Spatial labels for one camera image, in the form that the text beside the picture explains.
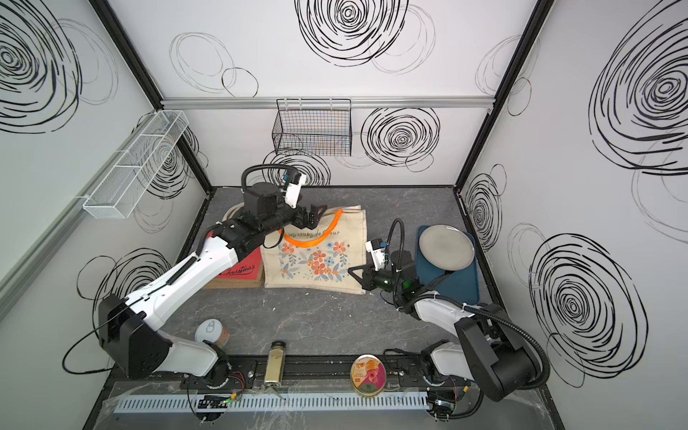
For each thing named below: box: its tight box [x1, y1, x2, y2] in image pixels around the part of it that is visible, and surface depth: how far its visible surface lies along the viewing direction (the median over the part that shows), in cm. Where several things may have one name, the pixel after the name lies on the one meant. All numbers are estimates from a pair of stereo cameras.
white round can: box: [194, 318, 231, 347], surface depth 78 cm
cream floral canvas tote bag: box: [260, 205, 369, 295], surface depth 84 cm
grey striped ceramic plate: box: [418, 223, 476, 272], surface depth 100 cm
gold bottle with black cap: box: [264, 340, 287, 387], surface depth 74 cm
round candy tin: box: [350, 353, 387, 397], surface depth 72 cm
